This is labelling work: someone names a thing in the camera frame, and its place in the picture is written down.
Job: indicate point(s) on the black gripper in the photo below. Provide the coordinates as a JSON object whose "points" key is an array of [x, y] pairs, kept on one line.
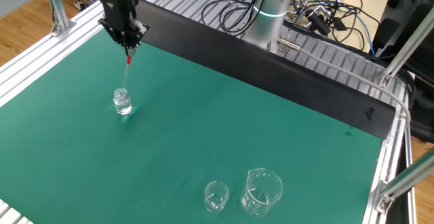
{"points": [[118, 12]]}

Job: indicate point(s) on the glass dropper with red bulb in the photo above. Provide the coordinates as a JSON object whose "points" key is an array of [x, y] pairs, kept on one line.
{"points": [[129, 60]]}

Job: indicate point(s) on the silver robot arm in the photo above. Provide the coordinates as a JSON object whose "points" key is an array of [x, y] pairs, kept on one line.
{"points": [[271, 20]]}

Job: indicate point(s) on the small clear glass bottle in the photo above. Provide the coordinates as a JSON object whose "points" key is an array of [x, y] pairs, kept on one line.
{"points": [[122, 105]]}

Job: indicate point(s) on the green table mat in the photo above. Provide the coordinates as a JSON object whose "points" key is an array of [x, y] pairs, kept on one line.
{"points": [[152, 142]]}

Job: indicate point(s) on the black table mat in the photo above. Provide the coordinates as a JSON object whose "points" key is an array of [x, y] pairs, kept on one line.
{"points": [[237, 61]]}

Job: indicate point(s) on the small glass beaker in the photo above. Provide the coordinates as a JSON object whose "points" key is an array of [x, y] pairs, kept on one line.
{"points": [[216, 200]]}

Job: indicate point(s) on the black power adapter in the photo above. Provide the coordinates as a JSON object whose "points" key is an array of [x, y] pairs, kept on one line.
{"points": [[318, 23]]}

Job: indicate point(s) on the large glass beaker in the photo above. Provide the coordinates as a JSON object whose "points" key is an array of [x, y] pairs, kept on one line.
{"points": [[261, 200]]}

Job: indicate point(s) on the black equipment case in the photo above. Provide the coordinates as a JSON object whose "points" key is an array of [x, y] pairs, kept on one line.
{"points": [[422, 108]]}

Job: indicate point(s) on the aluminium frame post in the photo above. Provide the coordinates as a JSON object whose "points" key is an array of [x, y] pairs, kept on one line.
{"points": [[407, 44], [407, 180], [54, 3]]}

